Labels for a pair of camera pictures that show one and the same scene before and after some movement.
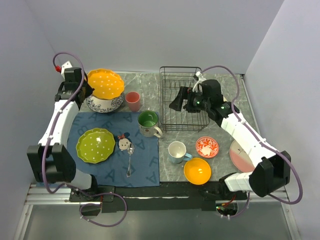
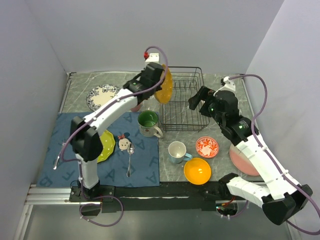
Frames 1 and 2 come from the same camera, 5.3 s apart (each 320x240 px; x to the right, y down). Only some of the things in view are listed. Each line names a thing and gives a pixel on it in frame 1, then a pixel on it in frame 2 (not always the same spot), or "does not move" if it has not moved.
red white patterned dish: (206, 147) does not move
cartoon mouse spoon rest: (123, 141) does not move
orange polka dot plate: (107, 83) → (165, 94)
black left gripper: (89, 89) → (158, 88)
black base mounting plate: (168, 196) does not move
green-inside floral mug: (147, 120) does not move
